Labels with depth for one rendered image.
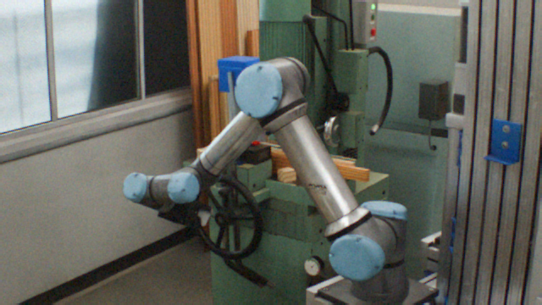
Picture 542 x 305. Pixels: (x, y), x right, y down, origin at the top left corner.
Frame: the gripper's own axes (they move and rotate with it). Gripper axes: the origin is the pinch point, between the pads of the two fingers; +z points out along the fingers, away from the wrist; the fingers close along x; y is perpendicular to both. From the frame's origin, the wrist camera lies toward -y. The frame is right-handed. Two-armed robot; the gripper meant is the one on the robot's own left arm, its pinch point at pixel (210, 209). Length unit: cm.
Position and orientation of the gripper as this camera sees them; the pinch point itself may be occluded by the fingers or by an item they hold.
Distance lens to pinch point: 209.2
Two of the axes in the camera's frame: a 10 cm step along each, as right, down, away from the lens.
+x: 8.3, 1.5, -5.4
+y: -2.8, 9.4, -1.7
